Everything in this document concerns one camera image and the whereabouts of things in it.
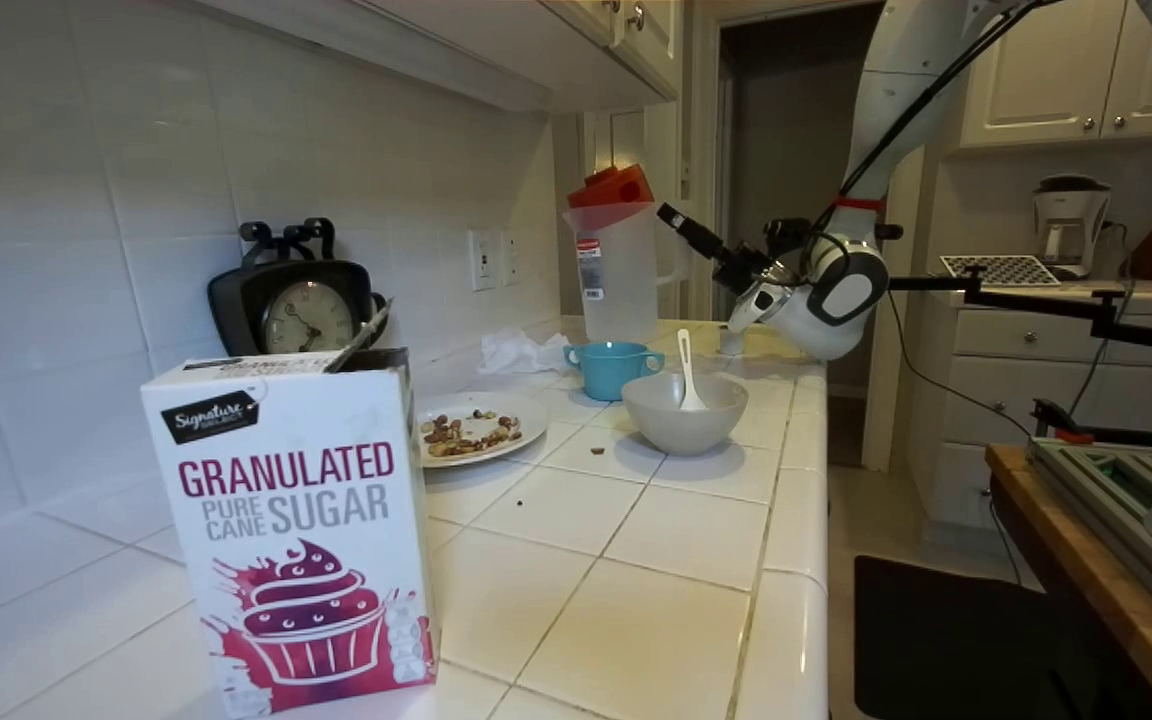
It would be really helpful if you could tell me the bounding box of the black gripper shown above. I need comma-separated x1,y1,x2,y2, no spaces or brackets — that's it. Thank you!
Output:
655,200,772,295

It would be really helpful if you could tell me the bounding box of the clear jug with red lid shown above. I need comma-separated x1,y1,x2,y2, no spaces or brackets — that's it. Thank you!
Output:
562,160,689,347

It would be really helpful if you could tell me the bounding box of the white plastic spoon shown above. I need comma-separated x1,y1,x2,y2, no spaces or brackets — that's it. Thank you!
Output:
671,324,713,417

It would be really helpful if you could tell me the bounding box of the teal ceramic cup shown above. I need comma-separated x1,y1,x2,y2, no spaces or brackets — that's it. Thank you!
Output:
559,337,669,409

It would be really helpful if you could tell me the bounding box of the beige ceramic bowl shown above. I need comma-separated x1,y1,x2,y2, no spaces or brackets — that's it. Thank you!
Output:
620,369,751,459

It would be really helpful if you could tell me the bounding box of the clear plastic wrap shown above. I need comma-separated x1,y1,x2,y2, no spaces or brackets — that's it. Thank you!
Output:
473,324,575,382

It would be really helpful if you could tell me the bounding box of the white plate with crumbs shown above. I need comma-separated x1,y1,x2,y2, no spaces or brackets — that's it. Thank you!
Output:
410,393,552,475

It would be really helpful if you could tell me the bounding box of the white upper cabinet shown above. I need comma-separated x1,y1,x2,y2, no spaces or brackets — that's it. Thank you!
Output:
954,0,1152,152
193,0,689,115

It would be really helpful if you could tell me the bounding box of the white cabinet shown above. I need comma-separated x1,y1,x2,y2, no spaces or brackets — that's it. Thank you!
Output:
954,0,1152,152
894,281,1152,538
193,0,689,115

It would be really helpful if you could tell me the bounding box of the white lower cabinet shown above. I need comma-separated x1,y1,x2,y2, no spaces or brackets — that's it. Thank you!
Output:
894,281,1152,538

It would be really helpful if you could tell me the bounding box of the white coffee maker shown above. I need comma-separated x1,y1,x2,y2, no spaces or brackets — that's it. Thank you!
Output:
1031,172,1116,284

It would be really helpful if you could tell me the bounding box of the black alarm clock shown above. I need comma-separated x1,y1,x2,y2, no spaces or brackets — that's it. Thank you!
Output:
204,215,391,359

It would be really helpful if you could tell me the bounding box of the grey electronic device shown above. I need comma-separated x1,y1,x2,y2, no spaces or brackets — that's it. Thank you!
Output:
1025,432,1152,653

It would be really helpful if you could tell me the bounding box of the black floor mat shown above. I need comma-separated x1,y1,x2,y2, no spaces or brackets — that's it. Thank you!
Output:
851,552,1148,720

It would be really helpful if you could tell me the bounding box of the wooden table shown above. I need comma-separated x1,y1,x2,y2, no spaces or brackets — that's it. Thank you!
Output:
985,439,1152,720

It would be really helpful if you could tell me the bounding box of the granulated sugar box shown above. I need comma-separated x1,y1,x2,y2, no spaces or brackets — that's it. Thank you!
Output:
137,347,445,720

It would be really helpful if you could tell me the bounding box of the white door frame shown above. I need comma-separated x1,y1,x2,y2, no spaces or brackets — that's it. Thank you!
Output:
680,0,927,405

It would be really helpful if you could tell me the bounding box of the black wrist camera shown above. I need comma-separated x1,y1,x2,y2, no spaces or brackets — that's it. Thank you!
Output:
758,215,833,269

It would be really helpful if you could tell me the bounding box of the white wall outlet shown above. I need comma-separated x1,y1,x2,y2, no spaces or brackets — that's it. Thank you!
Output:
462,226,503,295

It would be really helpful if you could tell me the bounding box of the thin black hanging cable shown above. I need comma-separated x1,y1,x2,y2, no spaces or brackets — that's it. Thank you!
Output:
875,290,1053,445

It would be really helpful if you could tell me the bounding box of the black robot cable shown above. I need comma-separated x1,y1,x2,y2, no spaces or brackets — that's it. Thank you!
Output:
806,0,1062,257

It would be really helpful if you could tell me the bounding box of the wire dish rack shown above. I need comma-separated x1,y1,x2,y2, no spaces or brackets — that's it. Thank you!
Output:
934,249,1066,291

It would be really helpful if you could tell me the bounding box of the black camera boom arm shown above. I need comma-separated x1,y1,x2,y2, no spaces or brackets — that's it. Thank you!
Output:
883,269,1152,359

